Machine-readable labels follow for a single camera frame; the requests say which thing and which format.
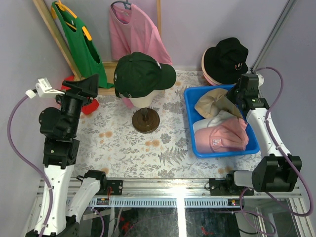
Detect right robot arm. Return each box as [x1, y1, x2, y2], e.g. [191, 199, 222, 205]
[219, 74, 302, 195]

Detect khaki hat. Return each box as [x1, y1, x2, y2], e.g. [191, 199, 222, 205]
[194, 88, 243, 119]

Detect pink baseball cap in bin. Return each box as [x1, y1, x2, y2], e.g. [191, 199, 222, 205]
[195, 118, 249, 154]

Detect dark green cap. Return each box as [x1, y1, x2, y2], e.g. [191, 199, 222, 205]
[114, 52, 176, 98]

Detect red cloth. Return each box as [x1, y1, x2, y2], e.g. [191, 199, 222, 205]
[64, 75, 99, 115]

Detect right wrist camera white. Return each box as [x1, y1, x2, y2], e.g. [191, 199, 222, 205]
[256, 73, 264, 88]

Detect pink t-shirt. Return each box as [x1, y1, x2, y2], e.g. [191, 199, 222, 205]
[109, 4, 172, 65]

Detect aluminium rail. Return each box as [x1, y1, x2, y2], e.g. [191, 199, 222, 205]
[37, 177, 303, 208]

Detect green tank top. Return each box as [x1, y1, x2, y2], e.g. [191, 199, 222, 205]
[51, 1, 114, 89]

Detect blue plastic bin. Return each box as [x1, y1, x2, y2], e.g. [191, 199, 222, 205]
[183, 85, 260, 158]

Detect wooden clothes rack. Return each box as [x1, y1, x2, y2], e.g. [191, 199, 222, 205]
[33, 0, 162, 95]

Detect dark mannequin base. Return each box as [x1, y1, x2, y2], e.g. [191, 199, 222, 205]
[132, 108, 160, 134]

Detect white cap in bin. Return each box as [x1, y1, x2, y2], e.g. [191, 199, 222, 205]
[193, 110, 236, 134]

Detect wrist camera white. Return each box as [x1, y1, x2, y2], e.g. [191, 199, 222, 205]
[25, 78, 65, 99]
[256, 73, 264, 88]

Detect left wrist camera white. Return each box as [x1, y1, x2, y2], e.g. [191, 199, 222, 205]
[25, 78, 65, 99]

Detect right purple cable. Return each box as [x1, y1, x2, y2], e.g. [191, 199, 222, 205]
[239, 66, 314, 234]

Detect floral table mat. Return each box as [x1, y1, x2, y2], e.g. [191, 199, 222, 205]
[72, 71, 261, 178]

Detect yellow hanger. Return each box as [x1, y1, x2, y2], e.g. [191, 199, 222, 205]
[51, 0, 92, 41]

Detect black hat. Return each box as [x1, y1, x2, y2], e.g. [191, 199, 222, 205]
[204, 37, 248, 84]

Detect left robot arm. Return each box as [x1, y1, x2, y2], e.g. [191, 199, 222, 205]
[26, 74, 108, 237]

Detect cream foam mannequin head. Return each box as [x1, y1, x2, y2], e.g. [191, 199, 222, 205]
[130, 90, 165, 109]

